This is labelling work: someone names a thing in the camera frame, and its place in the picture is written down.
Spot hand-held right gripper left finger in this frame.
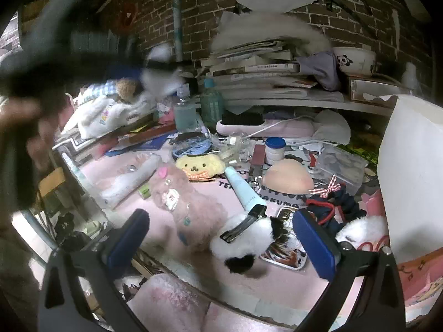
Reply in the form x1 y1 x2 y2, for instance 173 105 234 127
37 208 151 332

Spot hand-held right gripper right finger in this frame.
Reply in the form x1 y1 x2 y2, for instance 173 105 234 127
292 208 406 332

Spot white fluffy hair accessory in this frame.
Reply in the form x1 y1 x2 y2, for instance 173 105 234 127
142 44 182 95

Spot white jar blue lid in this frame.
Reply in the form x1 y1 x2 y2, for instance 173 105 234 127
265 137 286 165

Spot white container box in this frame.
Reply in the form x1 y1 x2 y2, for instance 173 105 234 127
377 95 443 263

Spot person's left hand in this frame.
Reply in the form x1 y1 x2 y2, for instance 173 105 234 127
0 97 61 170

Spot anime print card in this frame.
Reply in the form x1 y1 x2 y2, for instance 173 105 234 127
259 206 308 269

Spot dark blue bag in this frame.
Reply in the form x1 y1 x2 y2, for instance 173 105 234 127
105 63 143 78

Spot blue gingham cloth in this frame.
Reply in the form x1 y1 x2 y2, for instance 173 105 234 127
78 79 120 99

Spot navy scrunchie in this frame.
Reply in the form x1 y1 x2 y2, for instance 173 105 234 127
306 185 367 234

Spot white fluffy pompom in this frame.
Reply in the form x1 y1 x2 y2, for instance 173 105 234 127
335 215 390 250

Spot brown teddy bear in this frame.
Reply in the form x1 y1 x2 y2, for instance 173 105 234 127
116 78 141 103

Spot red gingham bow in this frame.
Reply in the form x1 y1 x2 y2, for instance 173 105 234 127
309 176 343 199

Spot pink plush toy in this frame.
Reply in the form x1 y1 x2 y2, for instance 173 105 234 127
147 166 239 253

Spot pink printed desk mat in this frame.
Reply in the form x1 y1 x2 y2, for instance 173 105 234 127
79 138 388 319

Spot white black fluffy plush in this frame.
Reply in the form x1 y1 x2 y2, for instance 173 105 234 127
209 212 295 274

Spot white plush garment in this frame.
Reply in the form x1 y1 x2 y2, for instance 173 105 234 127
74 95 156 139

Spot beige sponge pad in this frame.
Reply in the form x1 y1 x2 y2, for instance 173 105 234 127
262 159 314 195

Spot black hair clip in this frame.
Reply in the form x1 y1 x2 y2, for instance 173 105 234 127
220 212 268 243

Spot pink fluffy cushion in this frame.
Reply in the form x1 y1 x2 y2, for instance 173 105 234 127
126 273 298 332

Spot clear plastic box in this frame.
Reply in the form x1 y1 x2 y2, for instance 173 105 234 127
313 144 368 194

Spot light blue tube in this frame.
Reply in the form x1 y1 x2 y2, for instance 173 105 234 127
224 166 268 215

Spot yellow dog plush pouch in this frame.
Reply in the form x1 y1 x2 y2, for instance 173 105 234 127
175 154 225 182

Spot red and blue notebooks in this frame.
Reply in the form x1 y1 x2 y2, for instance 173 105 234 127
55 124 177 161

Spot dark red lipstick box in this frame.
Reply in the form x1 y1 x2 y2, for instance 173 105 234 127
248 144 266 178

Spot green packets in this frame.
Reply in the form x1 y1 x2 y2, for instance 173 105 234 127
341 142 379 167

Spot blue compact case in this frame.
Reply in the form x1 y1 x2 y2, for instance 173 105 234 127
172 140 212 158

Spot pink printed paper bag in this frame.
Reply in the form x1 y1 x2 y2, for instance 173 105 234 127
396 249 443 322

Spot clear plastic bottle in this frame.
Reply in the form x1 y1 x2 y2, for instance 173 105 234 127
174 85 199 133

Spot white face mask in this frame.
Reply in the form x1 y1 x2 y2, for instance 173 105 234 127
313 109 352 142

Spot pink hair brush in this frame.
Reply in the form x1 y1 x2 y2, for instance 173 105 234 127
216 112 316 138

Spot crumpled clear plastic wrap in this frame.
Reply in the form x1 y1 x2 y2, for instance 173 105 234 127
211 131 251 167

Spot teal bottle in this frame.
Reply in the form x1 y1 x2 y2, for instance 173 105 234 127
201 78 225 129

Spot white shelf board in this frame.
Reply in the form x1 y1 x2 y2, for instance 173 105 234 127
221 97 395 116

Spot stack of books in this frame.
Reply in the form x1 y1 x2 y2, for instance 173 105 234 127
201 36 345 102

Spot purple cloth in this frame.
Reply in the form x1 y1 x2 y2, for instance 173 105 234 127
296 51 343 92

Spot white panda bowl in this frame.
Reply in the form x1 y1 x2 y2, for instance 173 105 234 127
332 46 377 77

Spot small white bottle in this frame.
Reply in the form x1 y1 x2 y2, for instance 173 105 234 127
401 62 421 92

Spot red wall ornament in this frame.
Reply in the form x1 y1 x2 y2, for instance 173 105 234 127
116 3 137 28

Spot grey wall pipe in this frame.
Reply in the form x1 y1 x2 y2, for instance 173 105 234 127
172 0 184 61

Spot white cable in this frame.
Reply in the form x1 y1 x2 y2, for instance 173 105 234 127
242 116 341 146

